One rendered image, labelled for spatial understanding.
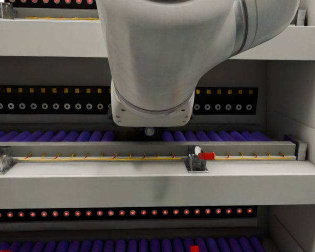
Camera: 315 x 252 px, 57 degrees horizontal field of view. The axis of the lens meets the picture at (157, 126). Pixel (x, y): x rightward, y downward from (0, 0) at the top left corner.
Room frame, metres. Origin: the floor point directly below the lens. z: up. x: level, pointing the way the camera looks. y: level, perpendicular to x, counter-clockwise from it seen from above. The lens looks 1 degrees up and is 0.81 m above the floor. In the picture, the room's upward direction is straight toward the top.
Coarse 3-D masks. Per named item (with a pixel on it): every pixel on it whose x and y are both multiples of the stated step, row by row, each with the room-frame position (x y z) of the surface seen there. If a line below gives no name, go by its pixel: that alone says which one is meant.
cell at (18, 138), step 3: (21, 132) 0.50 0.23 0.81; (24, 132) 0.50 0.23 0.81; (27, 132) 0.50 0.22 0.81; (18, 135) 0.48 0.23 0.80; (21, 135) 0.48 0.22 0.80; (24, 135) 0.49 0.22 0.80; (27, 135) 0.49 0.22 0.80; (12, 138) 0.46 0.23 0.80; (15, 138) 0.46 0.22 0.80; (18, 138) 0.47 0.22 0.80; (21, 138) 0.47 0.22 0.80; (24, 138) 0.48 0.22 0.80
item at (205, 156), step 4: (196, 148) 0.39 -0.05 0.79; (200, 148) 0.40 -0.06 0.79; (196, 152) 0.40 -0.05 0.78; (204, 152) 0.33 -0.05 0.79; (208, 152) 0.33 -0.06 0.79; (212, 152) 0.33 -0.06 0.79; (196, 156) 0.38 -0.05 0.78; (200, 156) 0.35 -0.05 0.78; (204, 156) 0.33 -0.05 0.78; (208, 156) 0.33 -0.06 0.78; (212, 156) 0.33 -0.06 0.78
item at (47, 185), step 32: (288, 128) 0.50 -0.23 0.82; (0, 192) 0.37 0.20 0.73; (32, 192) 0.38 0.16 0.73; (64, 192) 0.38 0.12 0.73; (96, 192) 0.38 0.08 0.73; (128, 192) 0.38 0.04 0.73; (160, 192) 0.39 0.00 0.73; (192, 192) 0.39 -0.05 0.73; (224, 192) 0.39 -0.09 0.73; (256, 192) 0.39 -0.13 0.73; (288, 192) 0.40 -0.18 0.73
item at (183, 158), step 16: (16, 160) 0.42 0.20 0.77; (32, 160) 0.42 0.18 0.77; (48, 160) 0.42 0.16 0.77; (64, 160) 0.42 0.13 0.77; (80, 160) 0.42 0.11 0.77; (96, 160) 0.42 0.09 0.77; (112, 160) 0.42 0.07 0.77; (128, 160) 0.43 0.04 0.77; (144, 160) 0.43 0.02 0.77; (160, 160) 0.43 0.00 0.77; (176, 160) 0.43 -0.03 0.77; (208, 160) 0.43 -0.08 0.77; (224, 160) 0.43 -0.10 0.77; (240, 160) 0.44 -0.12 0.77; (256, 160) 0.44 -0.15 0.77; (272, 160) 0.44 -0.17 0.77; (288, 160) 0.44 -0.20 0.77
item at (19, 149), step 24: (0, 144) 0.42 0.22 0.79; (24, 144) 0.42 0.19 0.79; (48, 144) 0.42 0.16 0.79; (72, 144) 0.42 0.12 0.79; (96, 144) 0.42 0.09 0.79; (120, 144) 0.43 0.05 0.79; (144, 144) 0.43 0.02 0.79; (168, 144) 0.43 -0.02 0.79; (192, 144) 0.43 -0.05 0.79; (216, 144) 0.43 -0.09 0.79; (240, 144) 0.44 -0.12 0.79; (264, 144) 0.44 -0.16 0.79; (288, 144) 0.44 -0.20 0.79
